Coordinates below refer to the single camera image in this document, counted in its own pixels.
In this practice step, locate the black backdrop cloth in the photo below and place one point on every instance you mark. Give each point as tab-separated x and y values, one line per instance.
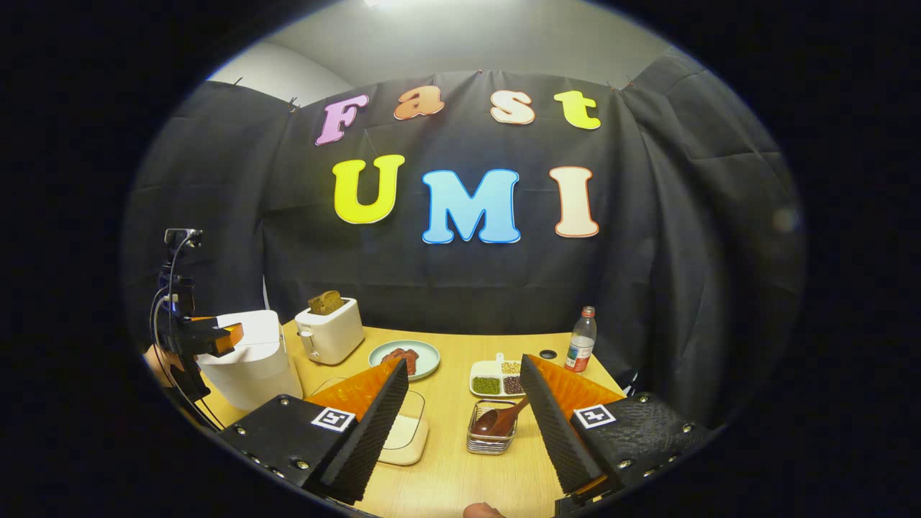
468	280

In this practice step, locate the light green plate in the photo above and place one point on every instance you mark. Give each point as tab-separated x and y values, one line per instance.
428	356

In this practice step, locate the brown bread slice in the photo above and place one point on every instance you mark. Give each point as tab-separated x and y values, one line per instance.
334	301
316	304

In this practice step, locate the clear plastic water bottle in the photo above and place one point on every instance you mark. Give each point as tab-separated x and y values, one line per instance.
580	345

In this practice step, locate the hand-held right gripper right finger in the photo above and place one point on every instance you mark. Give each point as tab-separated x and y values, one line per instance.
550	435

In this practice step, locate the red meat piece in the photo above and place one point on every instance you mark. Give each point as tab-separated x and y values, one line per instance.
411	360
392	355

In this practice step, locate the white rice cooker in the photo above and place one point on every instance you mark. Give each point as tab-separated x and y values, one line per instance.
252	374

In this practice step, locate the white divided bean dish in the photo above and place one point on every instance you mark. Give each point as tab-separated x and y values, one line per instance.
493	385

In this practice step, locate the white rice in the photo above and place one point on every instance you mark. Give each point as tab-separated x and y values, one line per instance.
403	439

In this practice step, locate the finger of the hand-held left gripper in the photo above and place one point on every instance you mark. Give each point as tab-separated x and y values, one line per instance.
219	338

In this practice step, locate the clear rice container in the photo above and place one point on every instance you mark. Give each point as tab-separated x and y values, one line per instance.
414	406

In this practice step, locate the brown wooden spoon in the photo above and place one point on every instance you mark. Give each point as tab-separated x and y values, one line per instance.
496	421

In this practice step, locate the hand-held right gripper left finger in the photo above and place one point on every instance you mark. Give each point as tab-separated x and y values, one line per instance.
374	439

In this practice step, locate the white toaster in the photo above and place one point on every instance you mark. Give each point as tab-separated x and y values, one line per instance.
334	334

